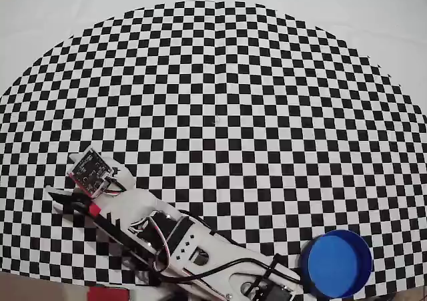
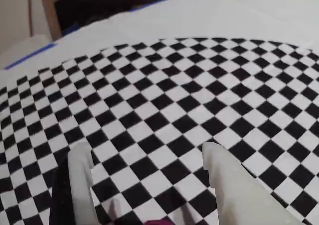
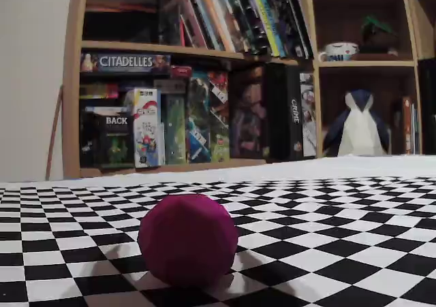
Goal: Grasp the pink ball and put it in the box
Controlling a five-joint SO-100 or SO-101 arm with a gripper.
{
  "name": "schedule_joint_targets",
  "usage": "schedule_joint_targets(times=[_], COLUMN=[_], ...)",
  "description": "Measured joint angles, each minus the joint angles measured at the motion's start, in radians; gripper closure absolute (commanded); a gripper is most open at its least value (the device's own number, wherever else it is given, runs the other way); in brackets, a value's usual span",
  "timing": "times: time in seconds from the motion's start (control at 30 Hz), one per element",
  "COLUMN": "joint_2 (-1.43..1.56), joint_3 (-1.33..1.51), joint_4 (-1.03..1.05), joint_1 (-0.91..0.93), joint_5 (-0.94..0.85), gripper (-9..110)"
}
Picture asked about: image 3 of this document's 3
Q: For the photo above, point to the pink faceted ball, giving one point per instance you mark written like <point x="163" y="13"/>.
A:
<point x="187" y="240"/>

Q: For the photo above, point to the Citadelles game box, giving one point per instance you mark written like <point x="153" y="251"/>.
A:
<point x="126" y="62"/>

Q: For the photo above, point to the small red box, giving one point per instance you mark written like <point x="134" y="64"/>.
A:
<point x="180" y="72"/>

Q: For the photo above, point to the black CRIME game box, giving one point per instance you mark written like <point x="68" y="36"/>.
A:
<point x="286" y="116"/>

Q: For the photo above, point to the dark brown game box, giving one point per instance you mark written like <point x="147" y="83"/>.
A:
<point x="247" y="116"/>

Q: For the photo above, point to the white cartoon figure box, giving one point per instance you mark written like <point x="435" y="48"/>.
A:
<point x="147" y="126"/>

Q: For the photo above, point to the colourful jungle game box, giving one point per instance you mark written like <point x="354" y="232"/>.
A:
<point x="207" y="116"/>

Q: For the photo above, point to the green game box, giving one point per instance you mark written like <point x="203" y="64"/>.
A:
<point x="174" y="130"/>

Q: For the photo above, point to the black BACK game box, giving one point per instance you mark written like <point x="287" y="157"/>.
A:
<point x="109" y="137"/>

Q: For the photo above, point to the yellow teal book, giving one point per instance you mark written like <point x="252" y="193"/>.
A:
<point x="269" y="21"/>

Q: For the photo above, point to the black book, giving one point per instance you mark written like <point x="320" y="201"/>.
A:
<point x="298" y="24"/>

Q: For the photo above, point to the dark patterned book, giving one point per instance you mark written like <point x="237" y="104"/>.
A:
<point x="245" y="17"/>

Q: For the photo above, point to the pink book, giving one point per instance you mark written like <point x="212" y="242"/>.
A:
<point x="193" y="21"/>

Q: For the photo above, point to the white bowl with face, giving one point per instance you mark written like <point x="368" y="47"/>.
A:
<point x="339" y="51"/>

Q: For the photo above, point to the dark green plant figure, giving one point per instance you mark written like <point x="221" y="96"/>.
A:
<point x="378" y="34"/>

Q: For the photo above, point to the wooden bookshelf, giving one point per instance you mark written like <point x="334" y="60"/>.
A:
<point x="73" y="82"/>

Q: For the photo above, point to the blue white penguin plush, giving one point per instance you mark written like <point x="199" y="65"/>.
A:
<point x="356" y="126"/>

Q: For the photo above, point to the orange spine book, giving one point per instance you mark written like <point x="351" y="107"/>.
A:
<point x="406" y="126"/>

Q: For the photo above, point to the black white checkered mat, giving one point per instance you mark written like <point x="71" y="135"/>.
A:
<point x="306" y="218"/>

